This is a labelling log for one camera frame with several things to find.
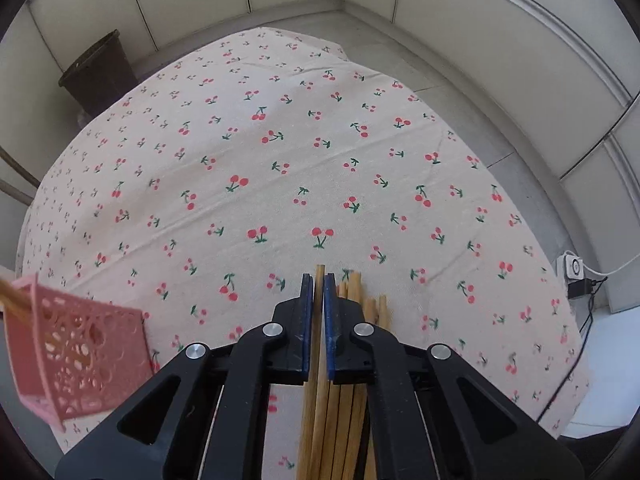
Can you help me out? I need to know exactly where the white cable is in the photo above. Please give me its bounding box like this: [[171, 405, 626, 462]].
[[581, 259, 640, 277]]

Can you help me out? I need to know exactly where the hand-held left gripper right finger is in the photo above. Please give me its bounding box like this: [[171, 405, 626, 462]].
[[323, 273, 586, 480]]

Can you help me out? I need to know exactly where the bunch of wooden chopsticks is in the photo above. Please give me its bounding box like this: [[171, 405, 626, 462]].
[[319, 269, 389, 480]]

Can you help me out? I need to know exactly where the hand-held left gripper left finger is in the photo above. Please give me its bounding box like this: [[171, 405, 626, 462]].
[[54, 273, 315, 480]]

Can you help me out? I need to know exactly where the grey mop pole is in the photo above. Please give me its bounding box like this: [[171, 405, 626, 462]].
[[0, 179, 32, 207]]

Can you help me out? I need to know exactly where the cherry print tablecloth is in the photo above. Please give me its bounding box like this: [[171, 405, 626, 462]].
[[15, 26, 592, 480]]

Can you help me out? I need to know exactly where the brown trash bin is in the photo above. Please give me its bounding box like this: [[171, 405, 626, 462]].
[[58, 30, 139, 117]]

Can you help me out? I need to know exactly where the pink perforated utensil basket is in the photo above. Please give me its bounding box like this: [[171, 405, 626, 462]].
[[4, 274, 152, 429]]

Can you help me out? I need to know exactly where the white power adapter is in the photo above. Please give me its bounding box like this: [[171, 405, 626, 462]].
[[557, 253, 586, 281]]

